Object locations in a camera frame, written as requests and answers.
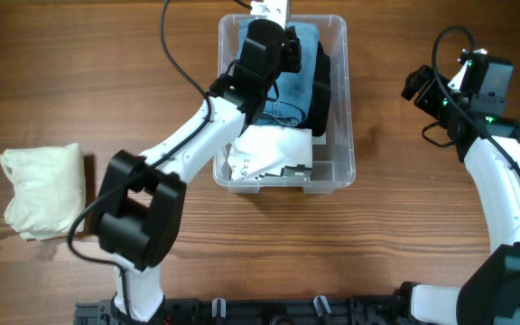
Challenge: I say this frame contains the black garment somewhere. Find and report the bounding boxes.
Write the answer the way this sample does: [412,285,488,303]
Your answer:
[299,42,331,137]

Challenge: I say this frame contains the blue denim jeans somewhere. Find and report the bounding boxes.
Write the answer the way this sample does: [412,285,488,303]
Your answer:
[255,22,320,127]

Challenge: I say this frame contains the white printed t-shirt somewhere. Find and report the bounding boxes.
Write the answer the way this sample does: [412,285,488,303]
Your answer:
[227,125,313,181]

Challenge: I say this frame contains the cream white cloth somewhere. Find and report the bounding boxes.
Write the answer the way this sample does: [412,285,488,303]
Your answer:
[0,143,86,241]

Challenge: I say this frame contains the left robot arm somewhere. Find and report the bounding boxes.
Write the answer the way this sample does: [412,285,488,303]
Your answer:
[88,19,302,324]

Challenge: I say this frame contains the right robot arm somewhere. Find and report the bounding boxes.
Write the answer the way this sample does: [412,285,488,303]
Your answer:
[399,50,520,324]

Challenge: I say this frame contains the clear plastic storage container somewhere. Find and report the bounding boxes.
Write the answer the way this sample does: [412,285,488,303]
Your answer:
[212,14,356,194]

